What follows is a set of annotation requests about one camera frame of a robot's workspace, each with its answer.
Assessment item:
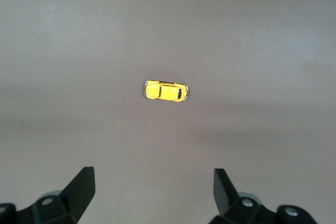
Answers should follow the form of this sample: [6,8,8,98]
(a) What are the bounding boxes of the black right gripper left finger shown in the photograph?
[0,166,96,224]

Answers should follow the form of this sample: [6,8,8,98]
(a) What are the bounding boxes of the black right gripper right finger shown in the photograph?
[209,168,317,224]

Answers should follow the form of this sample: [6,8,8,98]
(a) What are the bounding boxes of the yellow beetle toy car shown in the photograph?
[143,79,190,103]

